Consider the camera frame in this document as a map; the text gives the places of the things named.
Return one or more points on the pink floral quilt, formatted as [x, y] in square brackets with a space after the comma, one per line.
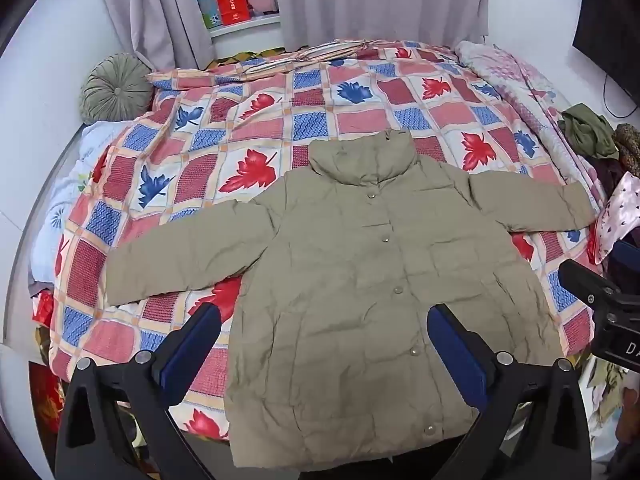
[525, 90]

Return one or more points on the white window sill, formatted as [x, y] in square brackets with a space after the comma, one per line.
[245, 24]

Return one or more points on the brown patterned garment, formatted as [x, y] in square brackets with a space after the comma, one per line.
[629, 147]

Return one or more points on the khaki padded jacket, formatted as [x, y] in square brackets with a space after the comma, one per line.
[360, 270]

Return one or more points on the light blue floral blanket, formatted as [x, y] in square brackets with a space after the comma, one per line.
[65, 195]

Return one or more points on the black monitor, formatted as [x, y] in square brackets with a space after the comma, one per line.
[612, 30]

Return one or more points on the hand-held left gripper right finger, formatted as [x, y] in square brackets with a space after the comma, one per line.
[452, 337]

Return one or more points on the striped folded cloth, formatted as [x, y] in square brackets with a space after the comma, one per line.
[335, 51]

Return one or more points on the olive green garment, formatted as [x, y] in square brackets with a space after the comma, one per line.
[590, 130]

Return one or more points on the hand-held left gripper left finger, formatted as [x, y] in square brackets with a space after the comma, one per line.
[199, 336]

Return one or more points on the dark purple garment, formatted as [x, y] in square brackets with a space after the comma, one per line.
[607, 172]

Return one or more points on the small red packet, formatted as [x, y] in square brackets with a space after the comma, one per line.
[41, 310]

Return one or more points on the round green pleated cushion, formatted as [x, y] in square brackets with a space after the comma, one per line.
[116, 90]

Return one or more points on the red patterned bag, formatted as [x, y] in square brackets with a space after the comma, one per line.
[45, 400]

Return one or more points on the pale printed cloth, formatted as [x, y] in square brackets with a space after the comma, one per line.
[607, 390]

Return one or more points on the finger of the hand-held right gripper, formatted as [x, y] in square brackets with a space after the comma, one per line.
[627, 262]
[585, 282]

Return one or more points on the leaf patterned checkered quilt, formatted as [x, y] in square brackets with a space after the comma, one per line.
[210, 160]

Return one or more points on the pink satin floral cloth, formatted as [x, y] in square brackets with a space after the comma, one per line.
[620, 215]

